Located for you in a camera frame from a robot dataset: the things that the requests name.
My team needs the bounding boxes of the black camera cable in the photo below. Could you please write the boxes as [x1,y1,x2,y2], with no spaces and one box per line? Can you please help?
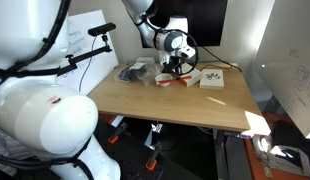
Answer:
[77,35,98,93]

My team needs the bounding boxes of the black perforated robot table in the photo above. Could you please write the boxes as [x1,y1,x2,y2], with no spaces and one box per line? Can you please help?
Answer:
[94,119,203,180]

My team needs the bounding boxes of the grey table leg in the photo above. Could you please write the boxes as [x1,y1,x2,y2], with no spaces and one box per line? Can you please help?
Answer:
[212,128,230,180]

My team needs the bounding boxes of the black monitor cable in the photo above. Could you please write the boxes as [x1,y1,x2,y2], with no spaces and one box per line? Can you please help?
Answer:
[194,44,243,73]

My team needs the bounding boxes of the small white box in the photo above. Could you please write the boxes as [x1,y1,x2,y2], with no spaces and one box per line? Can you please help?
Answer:
[135,56,156,65]

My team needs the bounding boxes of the black clamp with orange handle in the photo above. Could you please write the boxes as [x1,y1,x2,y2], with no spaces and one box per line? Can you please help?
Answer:
[107,122,129,145]
[144,142,163,172]

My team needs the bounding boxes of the black and grey backpack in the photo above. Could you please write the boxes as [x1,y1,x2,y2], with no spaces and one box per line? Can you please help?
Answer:
[252,119,310,178]

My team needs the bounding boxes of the white paper tag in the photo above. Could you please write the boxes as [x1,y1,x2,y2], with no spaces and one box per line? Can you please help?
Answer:
[151,122,164,134]

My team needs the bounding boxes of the whiteboard with blue writing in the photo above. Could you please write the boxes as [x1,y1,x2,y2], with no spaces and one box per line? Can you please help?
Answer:
[55,9,120,97]

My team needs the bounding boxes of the red marker pen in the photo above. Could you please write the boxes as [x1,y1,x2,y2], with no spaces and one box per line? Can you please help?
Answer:
[157,75,193,85]

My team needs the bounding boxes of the clear plastic bag black contents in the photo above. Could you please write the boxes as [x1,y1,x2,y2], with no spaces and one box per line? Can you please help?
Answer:
[114,61,161,87]

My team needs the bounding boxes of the black computer monitor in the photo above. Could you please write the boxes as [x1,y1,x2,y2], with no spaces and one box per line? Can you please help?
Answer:
[141,0,229,48]

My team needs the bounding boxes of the large whiteboard with faint writing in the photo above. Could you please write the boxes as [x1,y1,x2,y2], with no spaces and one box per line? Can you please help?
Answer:
[253,0,310,139]

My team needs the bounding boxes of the white book with orange spine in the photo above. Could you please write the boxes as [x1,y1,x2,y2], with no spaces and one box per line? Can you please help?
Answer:
[179,68,203,88]

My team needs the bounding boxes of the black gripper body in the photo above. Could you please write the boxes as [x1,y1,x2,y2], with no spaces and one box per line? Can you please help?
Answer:
[163,55,184,70]

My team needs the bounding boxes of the black stereo camera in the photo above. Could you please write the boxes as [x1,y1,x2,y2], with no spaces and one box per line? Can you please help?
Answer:
[87,22,117,37]

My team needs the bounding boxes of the white game box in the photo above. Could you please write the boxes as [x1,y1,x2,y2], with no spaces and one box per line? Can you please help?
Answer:
[199,68,226,91]

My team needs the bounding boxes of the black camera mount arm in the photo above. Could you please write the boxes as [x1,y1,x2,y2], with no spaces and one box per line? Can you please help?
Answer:
[64,34,114,73]

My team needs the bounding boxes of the white bowl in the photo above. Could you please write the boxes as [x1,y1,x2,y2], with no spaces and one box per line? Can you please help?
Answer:
[154,73,174,89]

